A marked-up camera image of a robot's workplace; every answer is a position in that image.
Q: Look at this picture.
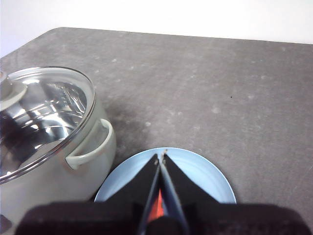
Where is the glass lid with round knob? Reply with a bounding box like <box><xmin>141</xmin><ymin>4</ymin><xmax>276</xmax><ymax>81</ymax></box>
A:
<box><xmin>0</xmin><ymin>66</ymin><xmax>96</xmax><ymax>185</ymax></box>

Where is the pale green electric steamer pot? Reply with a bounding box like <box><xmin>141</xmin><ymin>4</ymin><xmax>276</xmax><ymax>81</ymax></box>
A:
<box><xmin>0</xmin><ymin>66</ymin><xmax>117</xmax><ymax>221</ymax></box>

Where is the orange pumpkin with green stem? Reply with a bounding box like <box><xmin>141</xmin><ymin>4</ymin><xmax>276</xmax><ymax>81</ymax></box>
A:
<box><xmin>149</xmin><ymin>188</ymin><xmax>164</xmax><ymax>221</ymax></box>

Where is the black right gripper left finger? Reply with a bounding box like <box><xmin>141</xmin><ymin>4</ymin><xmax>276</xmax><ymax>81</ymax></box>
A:
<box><xmin>14</xmin><ymin>153</ymin><xmax>161</xmax><ymax>235</ymax></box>

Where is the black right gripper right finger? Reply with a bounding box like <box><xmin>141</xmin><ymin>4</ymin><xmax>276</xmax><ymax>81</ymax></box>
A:
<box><xmin>146</xmin><ymin>152</ymin><xmax>312</xmax><ymax>235</ymax></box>

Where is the blue plate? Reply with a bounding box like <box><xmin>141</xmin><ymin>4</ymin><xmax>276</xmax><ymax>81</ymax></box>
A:
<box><xmin>94</xmin><ymin>146</ymin><xmax>237</xmax><ymax>204</ymax></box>

